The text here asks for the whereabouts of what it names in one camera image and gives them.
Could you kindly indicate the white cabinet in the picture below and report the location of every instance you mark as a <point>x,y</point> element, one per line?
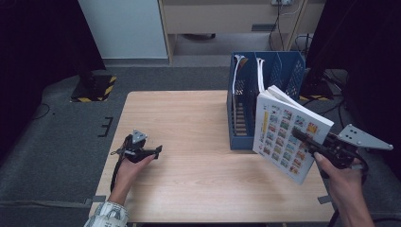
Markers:
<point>123,28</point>

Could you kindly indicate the black stand base striped edge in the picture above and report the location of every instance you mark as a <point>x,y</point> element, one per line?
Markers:
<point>94,90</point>
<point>317,86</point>

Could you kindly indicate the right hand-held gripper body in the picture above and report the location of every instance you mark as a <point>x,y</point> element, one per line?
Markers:
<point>340,154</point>

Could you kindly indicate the black and red magazine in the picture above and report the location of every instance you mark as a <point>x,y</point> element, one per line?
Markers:
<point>237,69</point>

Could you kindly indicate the black curtain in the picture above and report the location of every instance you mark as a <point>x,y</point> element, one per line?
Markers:
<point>372,63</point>
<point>31,47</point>

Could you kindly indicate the blue file rack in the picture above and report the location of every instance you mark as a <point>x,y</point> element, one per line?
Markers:
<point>242,142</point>

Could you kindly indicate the white power strip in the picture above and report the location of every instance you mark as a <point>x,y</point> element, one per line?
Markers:
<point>280,2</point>

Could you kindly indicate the person's left hand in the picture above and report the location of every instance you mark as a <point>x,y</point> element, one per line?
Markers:
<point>126,179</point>

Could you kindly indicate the white picture-grid magazine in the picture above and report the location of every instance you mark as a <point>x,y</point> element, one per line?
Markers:
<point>283,138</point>

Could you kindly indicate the person's right hand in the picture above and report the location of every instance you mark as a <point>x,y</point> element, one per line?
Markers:
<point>345,183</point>

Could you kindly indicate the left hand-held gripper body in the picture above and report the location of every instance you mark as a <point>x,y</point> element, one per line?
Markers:
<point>135,151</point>

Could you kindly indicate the grey tape strip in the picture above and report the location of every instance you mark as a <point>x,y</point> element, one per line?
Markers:
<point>323,199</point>
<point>96,199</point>

